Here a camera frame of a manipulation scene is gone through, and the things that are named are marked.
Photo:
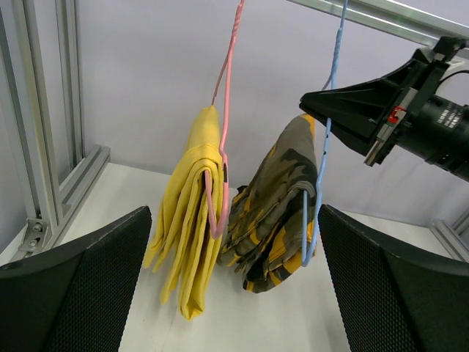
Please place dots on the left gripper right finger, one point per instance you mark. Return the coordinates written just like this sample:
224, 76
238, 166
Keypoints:
393, 296

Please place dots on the right aluminium frame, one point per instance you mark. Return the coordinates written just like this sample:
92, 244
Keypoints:
453, 237

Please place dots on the aluminium hanging rail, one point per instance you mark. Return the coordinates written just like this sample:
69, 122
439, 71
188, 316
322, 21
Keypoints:
392, 17

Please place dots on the blue hanger with camo trousers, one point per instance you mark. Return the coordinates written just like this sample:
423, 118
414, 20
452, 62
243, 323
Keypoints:
308, 247

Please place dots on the grey yellow camouflage trousers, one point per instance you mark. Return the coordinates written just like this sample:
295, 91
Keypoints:
272, 218

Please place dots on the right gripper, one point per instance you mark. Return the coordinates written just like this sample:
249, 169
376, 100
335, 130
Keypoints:
355, 110

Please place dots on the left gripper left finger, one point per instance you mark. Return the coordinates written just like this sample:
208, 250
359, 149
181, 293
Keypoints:
77, 296

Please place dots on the aluminium frame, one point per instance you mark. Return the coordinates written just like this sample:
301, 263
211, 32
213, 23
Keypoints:
51, 205
453, 237

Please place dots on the pink wire hanger far left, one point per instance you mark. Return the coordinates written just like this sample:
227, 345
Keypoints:
217, 225

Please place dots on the left aluminium frame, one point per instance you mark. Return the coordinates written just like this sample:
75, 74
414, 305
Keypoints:
51, 205

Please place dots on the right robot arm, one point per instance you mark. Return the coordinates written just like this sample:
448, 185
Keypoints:
438, 134

